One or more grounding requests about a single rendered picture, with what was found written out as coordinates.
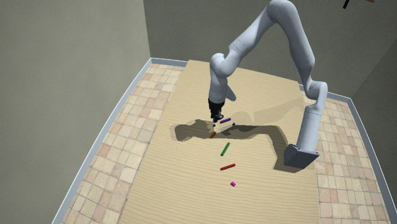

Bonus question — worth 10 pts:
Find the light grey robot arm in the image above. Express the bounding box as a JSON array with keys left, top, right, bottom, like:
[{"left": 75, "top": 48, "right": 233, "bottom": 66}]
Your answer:
[{"left": 209, "top": 0, "right": 328, "bottom": 151}]

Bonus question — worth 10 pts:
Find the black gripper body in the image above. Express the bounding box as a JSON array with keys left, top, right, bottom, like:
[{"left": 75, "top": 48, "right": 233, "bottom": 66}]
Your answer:
[{"left": 208, "top": 99, "right": 225, "bottom": 114}]

